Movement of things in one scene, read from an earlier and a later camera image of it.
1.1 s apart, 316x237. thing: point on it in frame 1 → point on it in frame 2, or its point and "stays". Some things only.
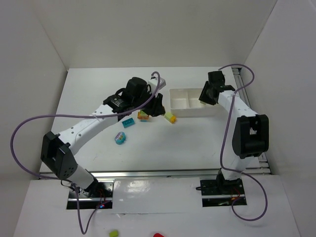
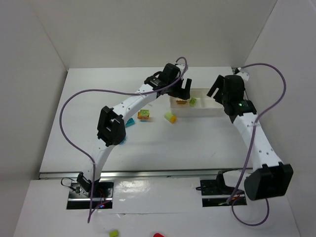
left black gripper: (155, 106) → (181, 90)
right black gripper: (206, 96) → (218, 87)
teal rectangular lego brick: (128, 122) stays
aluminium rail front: (212, 173) stays
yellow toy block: (170, 117) stays
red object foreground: (157, 234) stays
